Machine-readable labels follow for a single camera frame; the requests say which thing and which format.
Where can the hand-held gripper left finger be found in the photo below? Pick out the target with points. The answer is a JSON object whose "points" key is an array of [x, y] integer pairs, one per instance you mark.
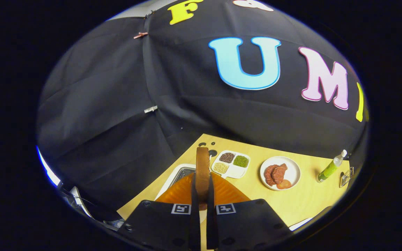
{"points": [[166, 223]]}

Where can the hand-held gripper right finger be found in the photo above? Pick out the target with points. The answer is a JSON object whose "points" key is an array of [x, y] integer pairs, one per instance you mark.
{"points": [[246, 223]]}

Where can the toasted bread slice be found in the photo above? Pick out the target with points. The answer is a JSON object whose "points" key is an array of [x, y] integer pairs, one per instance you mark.
{"points": [[202, 170]]}

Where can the white toaster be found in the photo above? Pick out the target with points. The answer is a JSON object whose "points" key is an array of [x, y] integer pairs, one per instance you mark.
{"points": [[173, 177]]}

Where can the brown meat piece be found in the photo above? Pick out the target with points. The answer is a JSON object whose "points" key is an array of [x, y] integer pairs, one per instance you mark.
{"points": [[269, 176], [281, 172]]}

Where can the white divided seasoning tray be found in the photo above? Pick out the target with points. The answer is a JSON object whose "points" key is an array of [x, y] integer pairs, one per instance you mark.
{"points": [[237, 170]]}

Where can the white square plate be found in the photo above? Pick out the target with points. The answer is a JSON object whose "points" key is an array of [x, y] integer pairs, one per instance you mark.
{"points": [[300, 223]]}

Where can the red tomato slice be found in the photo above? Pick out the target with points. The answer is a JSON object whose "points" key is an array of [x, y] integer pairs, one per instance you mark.
{"points": [[284, 184]]}

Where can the beige round plate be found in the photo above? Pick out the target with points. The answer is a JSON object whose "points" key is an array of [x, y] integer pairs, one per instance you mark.
{"points": [[293, 170]]}

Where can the clear bottle with green label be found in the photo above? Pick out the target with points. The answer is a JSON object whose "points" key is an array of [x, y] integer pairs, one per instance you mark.
{"points": [[328, 170]]}

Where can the silver clip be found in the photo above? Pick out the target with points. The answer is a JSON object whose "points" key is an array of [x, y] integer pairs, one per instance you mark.
{"points": [[151, 109]]}

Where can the black backdrop cloth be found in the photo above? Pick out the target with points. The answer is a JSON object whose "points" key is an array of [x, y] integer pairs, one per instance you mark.
{"points": [[117, 104]]}

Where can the copper clip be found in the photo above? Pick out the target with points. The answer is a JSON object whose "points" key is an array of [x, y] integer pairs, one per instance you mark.
{"points": [[140, 35]]}

